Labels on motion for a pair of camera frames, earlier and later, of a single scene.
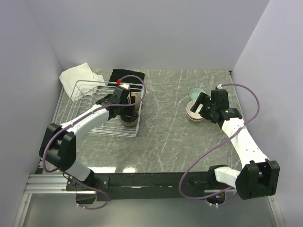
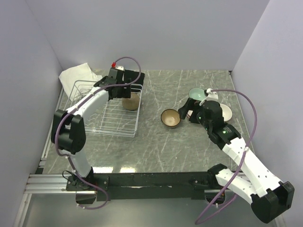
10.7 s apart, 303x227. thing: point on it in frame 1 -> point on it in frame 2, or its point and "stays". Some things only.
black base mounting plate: (140, 186) stays
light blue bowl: (195, 92) stays
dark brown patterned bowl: (129, 120) -> (170, 117)
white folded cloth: (80, 80) stays
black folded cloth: (118, 74) stays
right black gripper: (200, 100) -> (192, 105)
